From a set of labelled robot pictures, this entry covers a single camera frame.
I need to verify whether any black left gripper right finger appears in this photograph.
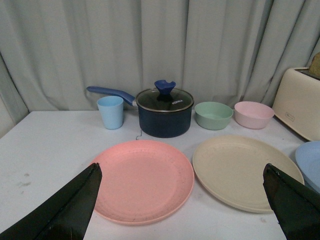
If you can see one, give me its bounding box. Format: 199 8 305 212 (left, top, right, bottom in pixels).
263 163 320 240

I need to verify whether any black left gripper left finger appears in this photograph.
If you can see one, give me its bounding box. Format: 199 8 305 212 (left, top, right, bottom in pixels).
0 163 102 240

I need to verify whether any blue plate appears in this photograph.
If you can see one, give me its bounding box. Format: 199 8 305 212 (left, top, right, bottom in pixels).
295 140 320 193

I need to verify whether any pink plate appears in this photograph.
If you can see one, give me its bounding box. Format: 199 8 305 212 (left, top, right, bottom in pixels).
93 140 195 226

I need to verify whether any beige plate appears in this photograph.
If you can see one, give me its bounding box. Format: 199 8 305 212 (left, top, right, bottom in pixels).
192 135 305 214

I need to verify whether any pink bowl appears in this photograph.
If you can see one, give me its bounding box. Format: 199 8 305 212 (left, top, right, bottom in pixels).
234 101 275 130

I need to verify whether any cream toaster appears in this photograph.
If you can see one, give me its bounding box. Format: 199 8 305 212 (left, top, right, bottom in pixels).
272 67 320 141

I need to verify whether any light blue cup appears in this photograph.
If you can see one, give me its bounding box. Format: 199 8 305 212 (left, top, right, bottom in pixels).
97 96 124 130

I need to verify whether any green bowl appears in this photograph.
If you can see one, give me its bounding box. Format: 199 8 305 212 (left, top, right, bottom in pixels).
194 101 234 131

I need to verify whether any toast slice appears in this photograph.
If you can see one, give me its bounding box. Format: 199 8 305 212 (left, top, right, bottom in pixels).
308 52 320 77

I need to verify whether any dark blue saucepan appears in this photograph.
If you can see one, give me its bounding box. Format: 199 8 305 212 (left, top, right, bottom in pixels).
86 86 193 138

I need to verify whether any glass pot lid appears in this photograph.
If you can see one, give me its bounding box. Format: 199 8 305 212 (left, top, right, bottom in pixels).
135 79 194 113

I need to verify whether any grey curtain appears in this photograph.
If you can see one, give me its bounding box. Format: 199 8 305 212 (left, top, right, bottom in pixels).
0 0 320 135

